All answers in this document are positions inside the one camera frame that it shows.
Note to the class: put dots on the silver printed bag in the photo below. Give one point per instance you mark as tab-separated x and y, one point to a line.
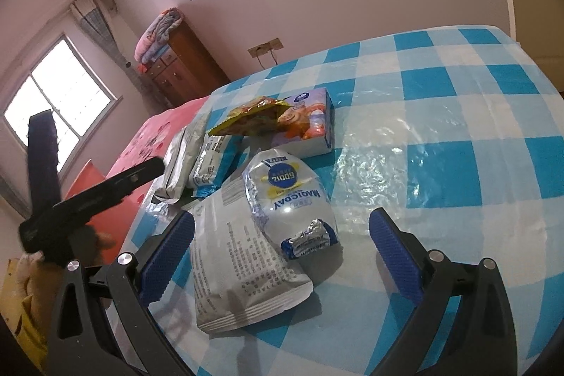
238	261

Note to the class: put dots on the orange plastic bin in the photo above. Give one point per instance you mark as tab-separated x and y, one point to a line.
119	213

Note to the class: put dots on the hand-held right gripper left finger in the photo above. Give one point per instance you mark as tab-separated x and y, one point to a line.
169	252

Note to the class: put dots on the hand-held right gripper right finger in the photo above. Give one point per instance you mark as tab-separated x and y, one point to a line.
396	257

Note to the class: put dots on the yellow snack packet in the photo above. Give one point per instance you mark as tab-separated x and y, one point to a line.
251	116

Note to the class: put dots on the grey curtain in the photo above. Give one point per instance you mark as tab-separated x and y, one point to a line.
101	32

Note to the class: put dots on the blue checkered tablecloth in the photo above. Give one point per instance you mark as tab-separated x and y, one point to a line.
440	116

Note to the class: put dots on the yellow cloth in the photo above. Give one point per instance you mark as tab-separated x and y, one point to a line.
22	305

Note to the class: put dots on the red box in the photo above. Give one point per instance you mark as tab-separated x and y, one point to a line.
142	67

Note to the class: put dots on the window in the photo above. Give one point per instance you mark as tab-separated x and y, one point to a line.
57	103

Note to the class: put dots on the wooden cabinet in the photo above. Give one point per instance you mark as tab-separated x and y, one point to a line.
185	67

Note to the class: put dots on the folded floral quilt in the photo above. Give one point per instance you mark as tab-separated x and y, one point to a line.
158	32

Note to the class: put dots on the white and blue tissue pack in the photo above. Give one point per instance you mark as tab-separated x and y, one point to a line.
211	164

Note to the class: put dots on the pink heart blanket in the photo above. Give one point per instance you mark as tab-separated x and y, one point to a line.
145	142

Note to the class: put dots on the wall outlet strip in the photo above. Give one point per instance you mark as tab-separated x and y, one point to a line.
264	47

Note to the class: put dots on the person's left hand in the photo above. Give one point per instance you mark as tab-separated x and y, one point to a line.
94	244

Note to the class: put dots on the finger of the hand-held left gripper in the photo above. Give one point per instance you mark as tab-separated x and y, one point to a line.
44	164
114	186

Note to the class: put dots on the purple small carton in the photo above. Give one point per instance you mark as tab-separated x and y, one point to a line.
308	125

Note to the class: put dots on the grey foil snack bag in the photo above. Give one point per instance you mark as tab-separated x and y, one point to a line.
180	164

